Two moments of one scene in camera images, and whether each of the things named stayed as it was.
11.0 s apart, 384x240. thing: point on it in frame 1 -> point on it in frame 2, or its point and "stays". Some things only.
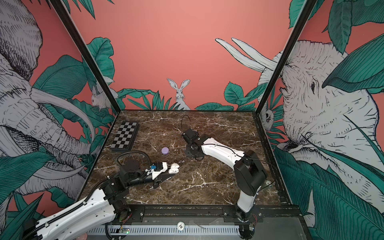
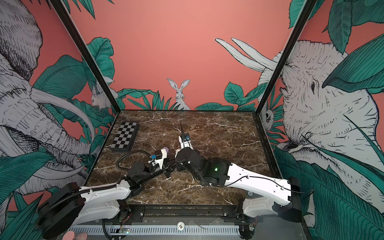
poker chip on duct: (180, 225) stays
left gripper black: (157, 181) -> (167, 167)
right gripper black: (188, 152) -> (181, 166)
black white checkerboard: (124, 136) stays
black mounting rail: (261, 214) stays
